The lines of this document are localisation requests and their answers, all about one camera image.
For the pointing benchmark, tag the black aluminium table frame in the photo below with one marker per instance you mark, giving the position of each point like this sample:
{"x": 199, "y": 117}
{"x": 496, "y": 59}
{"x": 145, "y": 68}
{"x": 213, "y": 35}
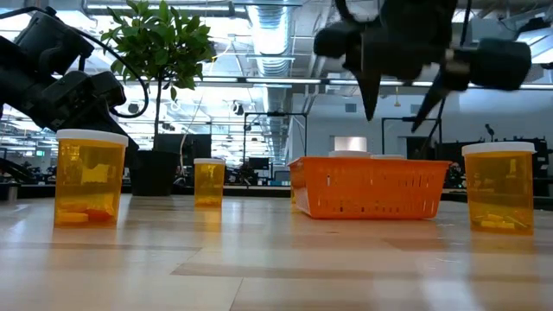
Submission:
{"x": 250, "y": 190}

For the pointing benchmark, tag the small hanging pendant lamp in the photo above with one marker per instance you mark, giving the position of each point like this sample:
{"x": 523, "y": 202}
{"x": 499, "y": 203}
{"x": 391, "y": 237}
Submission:
{"x": 396, "y": 103}

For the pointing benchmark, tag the green exit sign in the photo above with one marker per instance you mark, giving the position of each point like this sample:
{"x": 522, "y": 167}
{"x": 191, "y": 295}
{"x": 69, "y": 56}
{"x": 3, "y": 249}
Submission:
{"x": 40, "y": 153}

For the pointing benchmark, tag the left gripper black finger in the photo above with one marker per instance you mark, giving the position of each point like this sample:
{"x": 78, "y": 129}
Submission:
{"x": 131, "y": 144}

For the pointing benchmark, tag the round black ceiling spotlight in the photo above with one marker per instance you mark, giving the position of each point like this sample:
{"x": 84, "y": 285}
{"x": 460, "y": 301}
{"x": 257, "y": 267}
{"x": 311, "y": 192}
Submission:
{"x": 237, "y": 108}

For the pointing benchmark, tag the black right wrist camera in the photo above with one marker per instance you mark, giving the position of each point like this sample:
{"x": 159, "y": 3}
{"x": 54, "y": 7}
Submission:
{"x": 497, "y": 65}

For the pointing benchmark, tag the large dark monitor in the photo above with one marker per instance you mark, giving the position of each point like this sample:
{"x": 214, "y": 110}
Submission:
{"x": 194, "y": 147}

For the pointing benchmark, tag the green potted plant black pot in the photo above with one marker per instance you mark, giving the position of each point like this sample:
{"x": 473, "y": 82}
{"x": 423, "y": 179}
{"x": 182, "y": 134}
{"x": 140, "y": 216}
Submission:
{"x": 164, "y": 43}

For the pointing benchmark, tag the black equipment rack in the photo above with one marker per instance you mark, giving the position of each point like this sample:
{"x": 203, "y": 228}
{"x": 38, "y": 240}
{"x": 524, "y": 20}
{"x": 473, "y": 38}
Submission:
{"x": 449, "y": 164}

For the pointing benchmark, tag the silver ceiling ventilation duct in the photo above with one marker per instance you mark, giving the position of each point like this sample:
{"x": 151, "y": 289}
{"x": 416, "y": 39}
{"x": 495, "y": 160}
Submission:
{"x": 270, "y": 39}

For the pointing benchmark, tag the black metal stand frame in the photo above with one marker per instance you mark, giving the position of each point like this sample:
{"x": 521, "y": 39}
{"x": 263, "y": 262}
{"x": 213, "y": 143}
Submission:
{"x": 259, "y": 114}
{"x": 397, "y": 118}

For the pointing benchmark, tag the small black monitor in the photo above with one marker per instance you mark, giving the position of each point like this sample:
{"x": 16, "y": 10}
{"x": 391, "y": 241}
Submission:
{"x": 259, "y": 163}

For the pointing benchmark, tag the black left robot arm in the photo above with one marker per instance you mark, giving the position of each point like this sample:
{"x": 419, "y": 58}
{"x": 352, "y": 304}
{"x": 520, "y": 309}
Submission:
{"x": 26, "y": 86}

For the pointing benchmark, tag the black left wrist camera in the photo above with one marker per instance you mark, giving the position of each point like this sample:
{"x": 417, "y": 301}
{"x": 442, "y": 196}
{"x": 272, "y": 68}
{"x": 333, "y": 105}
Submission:
{"x": 108, "y": 88}

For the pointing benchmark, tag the amber pill bottle white lid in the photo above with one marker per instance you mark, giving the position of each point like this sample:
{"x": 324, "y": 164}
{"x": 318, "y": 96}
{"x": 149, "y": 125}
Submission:
{"x": 350, "y": 153}
{"x": 90, "y": 181}
{"x": 209, "y": 183}
{"x": 499, "y": 194}

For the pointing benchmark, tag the orange plastic slotted basket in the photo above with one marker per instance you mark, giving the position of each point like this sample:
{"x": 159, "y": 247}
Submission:
{"x": 367, "y": 163}

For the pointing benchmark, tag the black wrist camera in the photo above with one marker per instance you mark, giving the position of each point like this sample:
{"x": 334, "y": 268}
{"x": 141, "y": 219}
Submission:
{"x": 497, "y": 65}
{"x": 108, "y": 88}

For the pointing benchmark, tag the small black microphone stand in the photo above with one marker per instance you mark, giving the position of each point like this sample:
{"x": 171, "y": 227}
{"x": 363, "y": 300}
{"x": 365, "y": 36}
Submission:
{"x": 489, "y": 128}

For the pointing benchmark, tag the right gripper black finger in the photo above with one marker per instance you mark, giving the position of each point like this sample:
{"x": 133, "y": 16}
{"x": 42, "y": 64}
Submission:
{"x": 370, "y": 90}
{"x": 432, "y": 101}

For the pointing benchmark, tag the long ceiling light strip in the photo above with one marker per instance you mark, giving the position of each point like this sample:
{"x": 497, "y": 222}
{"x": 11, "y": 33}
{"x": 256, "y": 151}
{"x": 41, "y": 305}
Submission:
{"x": 281, "y": 80}
{"x": 540, "y": 86}

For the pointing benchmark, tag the grey wall vent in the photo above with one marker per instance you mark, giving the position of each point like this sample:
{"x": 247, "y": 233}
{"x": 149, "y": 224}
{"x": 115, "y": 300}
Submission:
{"x": 351, "y": 108}

